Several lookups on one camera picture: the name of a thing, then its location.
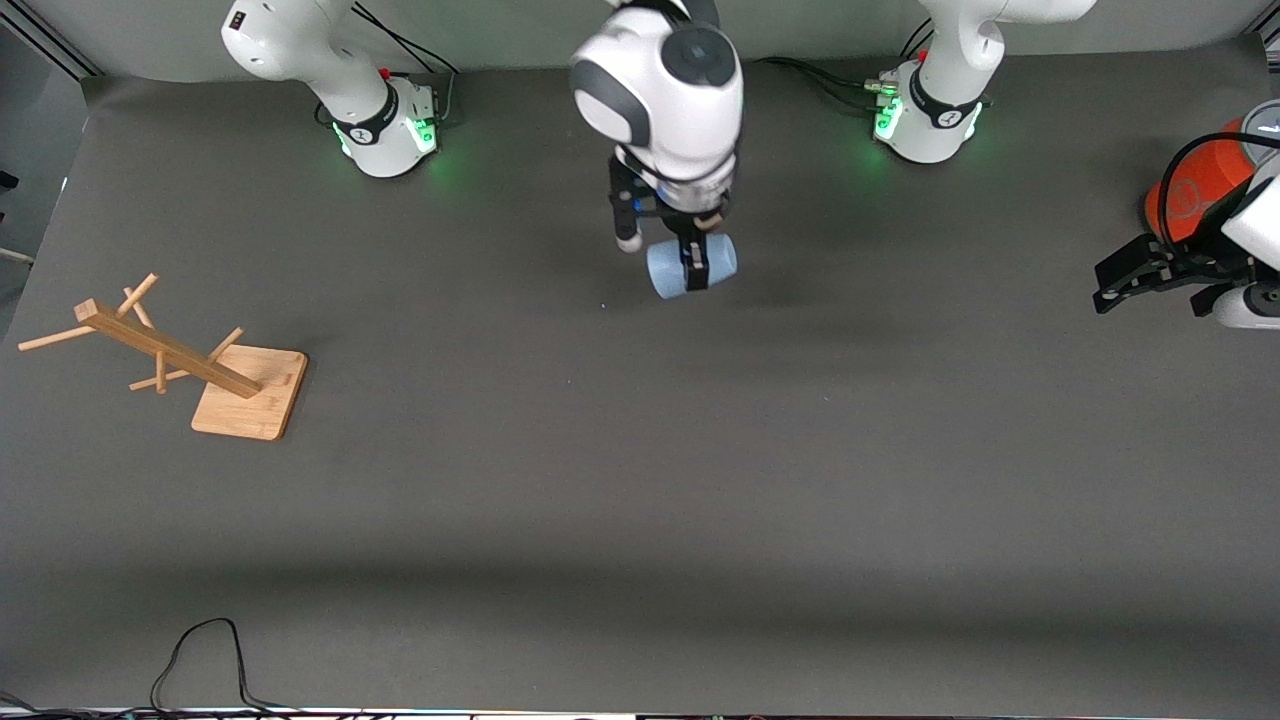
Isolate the black right arm base cable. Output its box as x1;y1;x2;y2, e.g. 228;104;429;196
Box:
350;0;463;76

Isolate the orange cylindrical can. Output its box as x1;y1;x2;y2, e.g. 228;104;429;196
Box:
1143;100;1280;246

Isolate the aluminium frame rail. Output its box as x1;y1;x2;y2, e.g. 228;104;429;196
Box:
0;0;103;81

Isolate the black arm base cable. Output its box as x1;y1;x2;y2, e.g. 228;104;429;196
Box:
350;0;463;76
755;55;891;113

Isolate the light blue plastic cup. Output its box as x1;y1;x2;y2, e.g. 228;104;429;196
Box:
646;233;739;301

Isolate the black left arm base cable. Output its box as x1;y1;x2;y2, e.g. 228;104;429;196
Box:
755;55;891;113

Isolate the wooden mug tree stand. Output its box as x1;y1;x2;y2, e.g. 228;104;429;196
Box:
18;272;309;442

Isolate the black cable loop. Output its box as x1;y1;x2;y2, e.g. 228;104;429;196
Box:
150;618;301;713

